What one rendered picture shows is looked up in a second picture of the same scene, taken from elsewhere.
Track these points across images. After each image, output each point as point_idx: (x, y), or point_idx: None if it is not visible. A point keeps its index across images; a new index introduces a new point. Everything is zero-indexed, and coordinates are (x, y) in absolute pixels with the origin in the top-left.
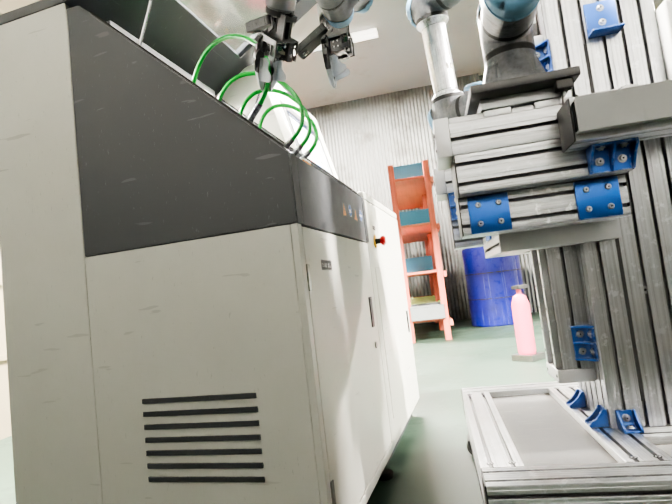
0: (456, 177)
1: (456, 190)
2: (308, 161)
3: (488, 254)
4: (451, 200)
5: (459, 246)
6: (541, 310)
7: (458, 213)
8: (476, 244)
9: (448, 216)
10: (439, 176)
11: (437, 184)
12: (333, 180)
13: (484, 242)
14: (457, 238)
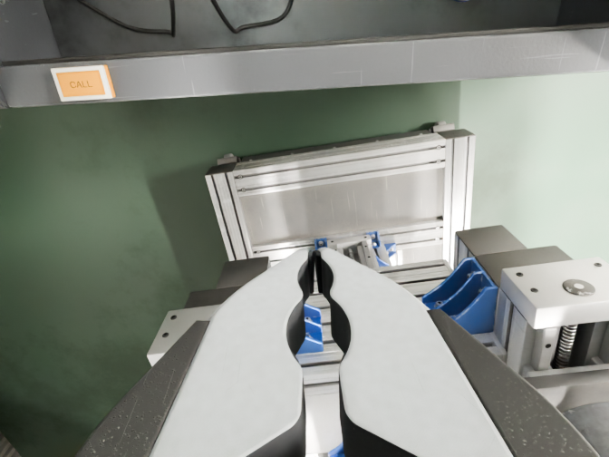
0: (184, 306)
1: (212, 295)
2: (94, 99)
3: (401, 266)
4: (487, 283)
5: (454, 238)
6: (369, 267)
7: (239, 276)
8: (453, 262)
9: (565, 255)
10: (522, 304)
11: (513, 286)
12: (284, 91)
13: (436, 273)
14: (459, 244)
